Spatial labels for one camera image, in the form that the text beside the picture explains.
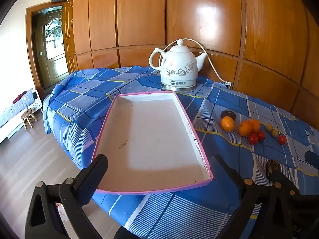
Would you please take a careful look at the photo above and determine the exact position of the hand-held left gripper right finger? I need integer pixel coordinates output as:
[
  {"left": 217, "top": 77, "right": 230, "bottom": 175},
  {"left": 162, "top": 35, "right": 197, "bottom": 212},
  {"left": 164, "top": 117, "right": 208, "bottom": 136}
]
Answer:
[{"left": 209, "top": 154, "right": 289, "bottom": 239}]

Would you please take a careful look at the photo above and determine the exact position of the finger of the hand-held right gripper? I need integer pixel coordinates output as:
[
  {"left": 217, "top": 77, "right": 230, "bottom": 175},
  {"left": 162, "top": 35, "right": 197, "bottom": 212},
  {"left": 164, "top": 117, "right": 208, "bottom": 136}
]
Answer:
[{"left": 270, "top": 171, "right": 301, "bottom": 198}]

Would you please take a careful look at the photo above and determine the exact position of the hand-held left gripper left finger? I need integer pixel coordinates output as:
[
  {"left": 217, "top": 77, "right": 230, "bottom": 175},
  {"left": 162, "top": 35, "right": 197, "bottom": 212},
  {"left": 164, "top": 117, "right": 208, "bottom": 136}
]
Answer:
[{"left": 24, "top": 154, "right": 109, "bottom": 239}]

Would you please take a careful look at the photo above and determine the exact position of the orange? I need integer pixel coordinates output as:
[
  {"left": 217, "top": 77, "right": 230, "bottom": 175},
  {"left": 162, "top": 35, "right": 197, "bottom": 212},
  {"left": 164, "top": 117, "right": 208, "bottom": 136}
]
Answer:
[
  {"left": 238, "top": 121, "right": 253, "bottom": 137},
  {"left": 249, "top": 119, "right": 261, "bottom": 133},
  {"left": 221, "top": 117, "right": 235, "bottom": 132}
]

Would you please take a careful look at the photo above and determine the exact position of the pink shallow cardboard tray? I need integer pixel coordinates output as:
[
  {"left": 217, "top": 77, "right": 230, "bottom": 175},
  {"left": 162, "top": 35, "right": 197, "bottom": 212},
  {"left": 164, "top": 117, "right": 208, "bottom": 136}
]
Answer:
[{"left": 91, "top": 91, "right": 214, "bottom": 195}]

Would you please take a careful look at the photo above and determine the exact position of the blue plaid tablecloth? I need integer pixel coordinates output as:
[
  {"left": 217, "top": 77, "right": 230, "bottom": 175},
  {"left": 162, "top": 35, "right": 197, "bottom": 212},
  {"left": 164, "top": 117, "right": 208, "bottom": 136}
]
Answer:
[{"left": 42, "top": 65, "right": 319, "bottom": 239}]

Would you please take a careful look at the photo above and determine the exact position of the small wooden stool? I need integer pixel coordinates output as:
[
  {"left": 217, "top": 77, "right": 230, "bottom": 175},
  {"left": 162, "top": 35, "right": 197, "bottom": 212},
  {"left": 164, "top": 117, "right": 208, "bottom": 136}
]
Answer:
[{"left": 21, "top": 109, "right": 36, "bottom": 130}]

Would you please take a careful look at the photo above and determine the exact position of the bed with plaid sheet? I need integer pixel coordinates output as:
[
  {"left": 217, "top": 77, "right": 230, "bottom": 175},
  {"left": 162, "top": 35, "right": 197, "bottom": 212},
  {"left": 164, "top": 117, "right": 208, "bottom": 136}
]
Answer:
[{"left": 0, "top": 88, "right": 34, "bottom": 143}]

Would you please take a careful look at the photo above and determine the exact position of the dark red cloth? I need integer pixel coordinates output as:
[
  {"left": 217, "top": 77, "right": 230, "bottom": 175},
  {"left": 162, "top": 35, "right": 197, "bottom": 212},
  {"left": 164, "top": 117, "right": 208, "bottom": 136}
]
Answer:
[{"left": 12, "top": 92, "right": 27, "bottom": 104}]

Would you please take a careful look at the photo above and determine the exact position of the white ceramic electric kettle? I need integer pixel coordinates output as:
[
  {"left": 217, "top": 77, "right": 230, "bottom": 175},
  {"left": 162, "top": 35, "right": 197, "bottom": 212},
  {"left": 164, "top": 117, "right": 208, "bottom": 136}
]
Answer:
[{"left": 149, "top": 39, "right": 208, "bottom": 91}]

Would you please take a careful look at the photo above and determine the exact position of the carved wooden door leaf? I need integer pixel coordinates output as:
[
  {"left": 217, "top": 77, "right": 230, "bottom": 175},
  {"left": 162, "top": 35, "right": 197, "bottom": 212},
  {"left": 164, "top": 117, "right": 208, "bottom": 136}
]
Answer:
[{"left": 62, "top": 0, "right": 76, "bottom": 74}]

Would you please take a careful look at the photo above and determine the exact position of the wooden framed glass door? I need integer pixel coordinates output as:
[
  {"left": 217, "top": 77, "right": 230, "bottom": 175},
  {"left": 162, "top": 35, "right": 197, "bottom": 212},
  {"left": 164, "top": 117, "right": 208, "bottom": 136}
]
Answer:
[{"left": 26, "top": 2, "right": 70, "bottom": 100}]

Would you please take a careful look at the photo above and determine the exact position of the wooden wardrobe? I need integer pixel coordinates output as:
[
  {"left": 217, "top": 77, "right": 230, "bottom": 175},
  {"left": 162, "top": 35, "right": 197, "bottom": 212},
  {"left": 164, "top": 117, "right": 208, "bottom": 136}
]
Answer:
[{"left": 51, "top": 0, "right": 319, "bottom": 120}]

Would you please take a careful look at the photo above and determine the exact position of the white power cord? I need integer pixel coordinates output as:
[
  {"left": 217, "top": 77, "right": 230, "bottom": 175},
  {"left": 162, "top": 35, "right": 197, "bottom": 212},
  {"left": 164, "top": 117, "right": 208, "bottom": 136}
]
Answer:
[{"left": 163, "top": 38, "right": 228, "bottom": 83}]

